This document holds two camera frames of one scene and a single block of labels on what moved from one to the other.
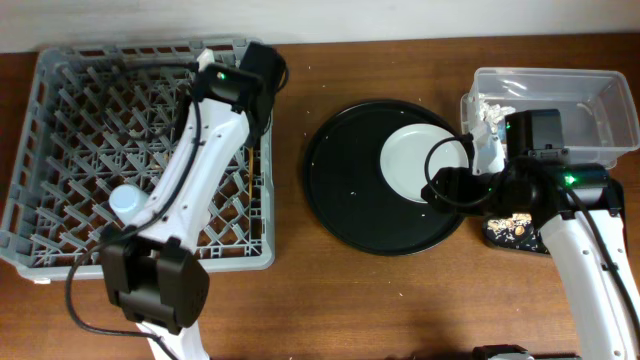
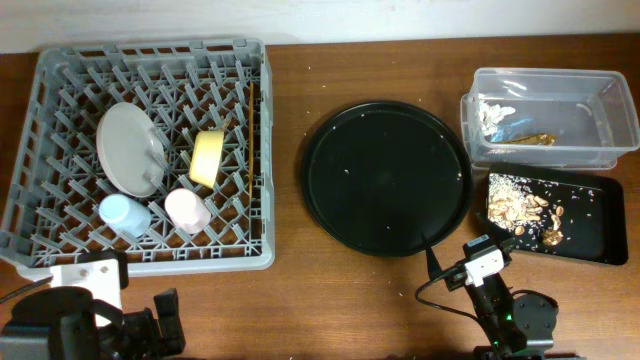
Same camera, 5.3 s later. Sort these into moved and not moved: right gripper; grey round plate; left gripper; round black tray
Moved: grey round plate; left gripper; right gripper
Not moved: round black tray
